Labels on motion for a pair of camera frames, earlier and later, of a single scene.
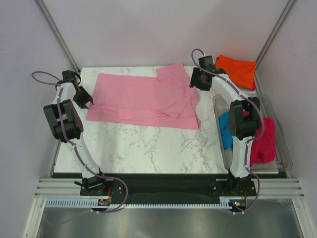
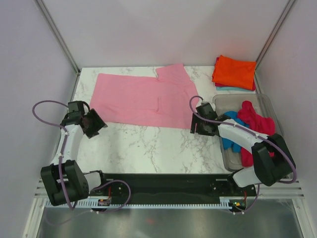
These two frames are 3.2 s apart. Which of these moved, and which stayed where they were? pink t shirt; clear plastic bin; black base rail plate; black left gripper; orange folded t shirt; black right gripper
Moved: black right gripper; black left gripper
Stayed: clear plastic bin; black base rail plate; pink t shirt; orange folded t shirt
